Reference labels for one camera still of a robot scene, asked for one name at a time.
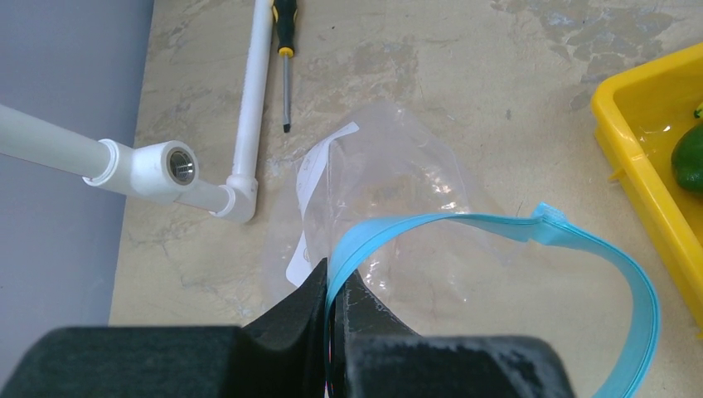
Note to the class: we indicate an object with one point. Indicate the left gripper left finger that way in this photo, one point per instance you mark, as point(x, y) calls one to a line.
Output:
point(276, 355)

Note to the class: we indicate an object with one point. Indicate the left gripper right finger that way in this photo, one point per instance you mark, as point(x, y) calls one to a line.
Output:
point(375, 354)

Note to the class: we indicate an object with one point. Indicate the clear zip top bag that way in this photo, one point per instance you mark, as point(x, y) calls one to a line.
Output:
point(386, 201)

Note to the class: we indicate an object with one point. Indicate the black yellow screwdriver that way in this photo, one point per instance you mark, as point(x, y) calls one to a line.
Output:
point(285, 14)

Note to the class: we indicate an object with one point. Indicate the yellow plastic tray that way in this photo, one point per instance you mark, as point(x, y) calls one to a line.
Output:
point(641, 114)

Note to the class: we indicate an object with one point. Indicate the green avocado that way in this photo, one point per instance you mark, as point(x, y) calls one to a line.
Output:
point(686, 160)

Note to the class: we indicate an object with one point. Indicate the white pvc pipe frame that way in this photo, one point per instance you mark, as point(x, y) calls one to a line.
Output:
point(165, 172)

